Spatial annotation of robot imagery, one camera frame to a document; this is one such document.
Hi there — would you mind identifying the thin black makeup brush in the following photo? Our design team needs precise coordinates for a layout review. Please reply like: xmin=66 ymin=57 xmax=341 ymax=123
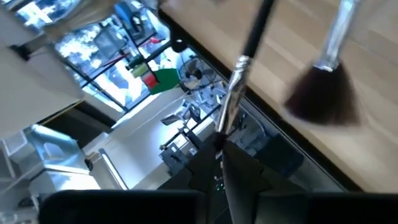
xmin=214 ymin=0 xmax=276 ymax=147

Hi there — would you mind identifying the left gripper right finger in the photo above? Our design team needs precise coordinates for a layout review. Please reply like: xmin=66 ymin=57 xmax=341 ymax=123
xmin=223 ymin=141 xmax=307 ymax=224

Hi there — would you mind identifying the black desk fan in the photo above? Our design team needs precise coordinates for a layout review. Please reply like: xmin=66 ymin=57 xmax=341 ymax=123
xmin=178 ymin=57 xmax=218 ymax=91

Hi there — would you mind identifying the black fan makeup brush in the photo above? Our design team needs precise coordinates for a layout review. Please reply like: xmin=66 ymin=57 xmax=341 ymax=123
xmin=282 ymin=0 xmax=363 ymax=127

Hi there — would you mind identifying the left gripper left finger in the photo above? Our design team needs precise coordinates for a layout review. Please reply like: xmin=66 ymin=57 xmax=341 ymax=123
xmin=158 ymin=133 xmax=223 ymax=224

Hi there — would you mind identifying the red object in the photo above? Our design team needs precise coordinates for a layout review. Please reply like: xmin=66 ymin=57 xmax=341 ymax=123
xmin=142 ymin=73 xmax=158 ymax=90

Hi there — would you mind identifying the green object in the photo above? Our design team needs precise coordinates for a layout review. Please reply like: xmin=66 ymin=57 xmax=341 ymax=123
xmin=149 ymin=68 xmax=181 ymax=96

